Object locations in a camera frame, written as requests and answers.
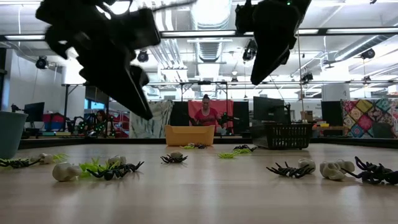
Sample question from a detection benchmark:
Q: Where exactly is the teal plastic bin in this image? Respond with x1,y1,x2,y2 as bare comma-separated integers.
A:
0,111,29,160

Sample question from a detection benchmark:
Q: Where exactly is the red cloth backdrop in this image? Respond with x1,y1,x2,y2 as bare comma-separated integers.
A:
188,99,234,127

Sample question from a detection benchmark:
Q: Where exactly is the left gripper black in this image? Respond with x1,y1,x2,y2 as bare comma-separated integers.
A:
45,18,154,121

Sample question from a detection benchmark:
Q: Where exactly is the black mesh basket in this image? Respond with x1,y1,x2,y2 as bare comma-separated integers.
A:
251,123,314,151

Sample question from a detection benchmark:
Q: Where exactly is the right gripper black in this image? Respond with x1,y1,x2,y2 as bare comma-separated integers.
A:
250,0,312,86

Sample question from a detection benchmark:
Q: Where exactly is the silver ventilation duct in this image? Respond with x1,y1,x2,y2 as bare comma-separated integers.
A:
188,0,233,30

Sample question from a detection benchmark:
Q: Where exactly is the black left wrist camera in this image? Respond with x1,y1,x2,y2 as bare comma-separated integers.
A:
124,7,162,49

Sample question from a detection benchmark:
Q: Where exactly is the standing person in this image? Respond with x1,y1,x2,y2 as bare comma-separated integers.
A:
194,93,221,127

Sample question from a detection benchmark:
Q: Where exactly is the blue lit screen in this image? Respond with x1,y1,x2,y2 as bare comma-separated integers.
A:
84,99,106,110

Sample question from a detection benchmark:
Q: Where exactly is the black overhead light bar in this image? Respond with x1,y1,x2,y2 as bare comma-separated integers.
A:
0,29,398,40

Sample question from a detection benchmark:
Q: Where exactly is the black aluminium table frame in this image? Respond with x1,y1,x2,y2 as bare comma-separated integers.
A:
18,136,398,149

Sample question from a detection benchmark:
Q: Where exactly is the seated person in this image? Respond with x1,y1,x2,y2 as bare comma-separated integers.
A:
94,109,109,127

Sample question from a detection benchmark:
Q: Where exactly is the black upright panel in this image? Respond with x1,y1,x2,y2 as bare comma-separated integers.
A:
170,101,190,127
233,101,250,135

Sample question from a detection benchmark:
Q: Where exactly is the colourful patchwork quilt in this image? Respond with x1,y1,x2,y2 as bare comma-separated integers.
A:
341,98,398,139

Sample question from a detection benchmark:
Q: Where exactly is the leaf print cloth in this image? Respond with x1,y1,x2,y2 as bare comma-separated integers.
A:
129,100,174,139

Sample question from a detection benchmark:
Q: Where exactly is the yellow plastic bin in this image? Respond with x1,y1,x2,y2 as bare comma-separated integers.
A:
164,124,216,147

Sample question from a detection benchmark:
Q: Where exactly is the black metal frame rack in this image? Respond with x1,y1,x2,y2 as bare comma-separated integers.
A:
63,81,229,138

